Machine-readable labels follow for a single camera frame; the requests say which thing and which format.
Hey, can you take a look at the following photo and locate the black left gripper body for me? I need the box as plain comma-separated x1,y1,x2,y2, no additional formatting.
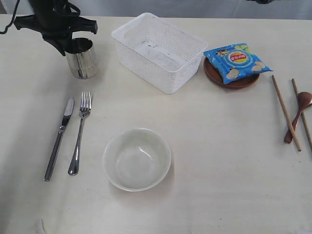
34,9,80,36

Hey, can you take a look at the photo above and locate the silver fork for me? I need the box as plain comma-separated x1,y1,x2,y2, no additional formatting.
68,92,93,176

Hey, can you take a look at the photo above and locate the white perforated plastic basket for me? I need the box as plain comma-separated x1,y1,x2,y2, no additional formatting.
112,13,208,95

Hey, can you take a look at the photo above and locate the silver table knife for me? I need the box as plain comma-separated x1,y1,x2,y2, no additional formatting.
43,97,74,181

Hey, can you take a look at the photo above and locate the brown round plate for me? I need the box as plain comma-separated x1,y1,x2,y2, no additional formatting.
203,57,260,90

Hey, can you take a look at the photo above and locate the speckled white ceramic bowl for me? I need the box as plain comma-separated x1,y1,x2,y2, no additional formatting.
102,128,172,192

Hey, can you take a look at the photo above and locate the blue Lays chips bag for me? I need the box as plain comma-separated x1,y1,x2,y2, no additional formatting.
203,43,272,85

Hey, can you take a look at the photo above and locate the wooden chopstick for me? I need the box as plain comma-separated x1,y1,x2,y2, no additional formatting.
272,75,302,152
292,78,312,148

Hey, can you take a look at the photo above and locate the dark brown wooden spoon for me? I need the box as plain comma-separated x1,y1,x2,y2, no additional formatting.
284,92,312,143

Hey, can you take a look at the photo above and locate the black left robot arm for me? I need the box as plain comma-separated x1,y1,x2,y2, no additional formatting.
14,0,98,47

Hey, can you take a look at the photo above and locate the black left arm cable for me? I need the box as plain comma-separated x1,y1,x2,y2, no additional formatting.
0,0,22,35

